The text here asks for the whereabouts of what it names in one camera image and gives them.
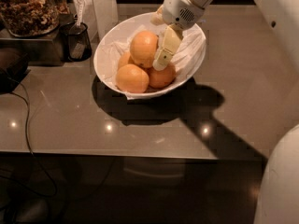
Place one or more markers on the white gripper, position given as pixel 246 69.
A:
pixel 176 10

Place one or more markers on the orange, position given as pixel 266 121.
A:
pixel 132 78
pixel 125 59
pixel 143 48
pixel 161 79

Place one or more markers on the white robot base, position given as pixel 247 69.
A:
pixel 278 200

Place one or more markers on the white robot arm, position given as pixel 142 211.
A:
pixel 282 16

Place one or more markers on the white tilted bowl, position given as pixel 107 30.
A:
pixel 107 53

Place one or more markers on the white paper liner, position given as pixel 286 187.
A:
pixel 193 53

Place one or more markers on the white utensil in cup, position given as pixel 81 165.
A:
pixel 78 14

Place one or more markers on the black mesh cup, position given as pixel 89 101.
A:
pixel 76 42

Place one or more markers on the glass jar of nuts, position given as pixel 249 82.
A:
pixel 29 18

